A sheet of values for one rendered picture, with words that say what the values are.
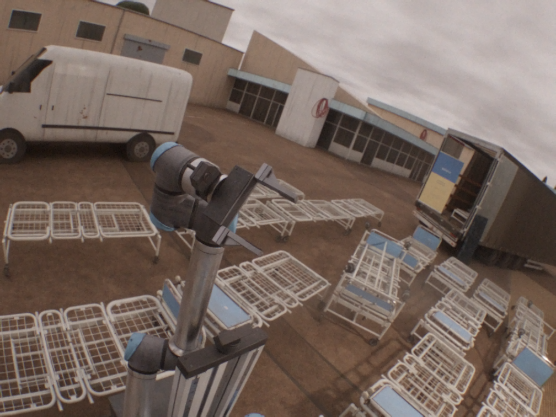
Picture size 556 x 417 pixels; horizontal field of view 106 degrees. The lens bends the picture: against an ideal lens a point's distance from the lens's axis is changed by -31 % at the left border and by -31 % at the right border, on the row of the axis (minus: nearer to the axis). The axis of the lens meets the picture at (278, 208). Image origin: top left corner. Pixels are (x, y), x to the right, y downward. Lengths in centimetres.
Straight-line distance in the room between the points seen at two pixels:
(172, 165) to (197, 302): 41
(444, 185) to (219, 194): 1052
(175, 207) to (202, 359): 47
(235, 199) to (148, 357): 68
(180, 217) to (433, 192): 1060
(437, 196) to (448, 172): 95
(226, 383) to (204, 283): 56
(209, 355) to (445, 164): 1057
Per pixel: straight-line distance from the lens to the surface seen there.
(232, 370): 121
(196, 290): 87
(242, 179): 64
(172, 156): 71
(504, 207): 1113
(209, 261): 81
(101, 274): 395
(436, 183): 1108
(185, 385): 98
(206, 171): 60
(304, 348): 375
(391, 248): 579
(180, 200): 75
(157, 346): 110
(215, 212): 63
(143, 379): 114
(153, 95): 763
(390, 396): 305
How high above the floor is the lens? 253
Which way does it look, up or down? 20 degrees down
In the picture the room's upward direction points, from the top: 20 degrees clockwise
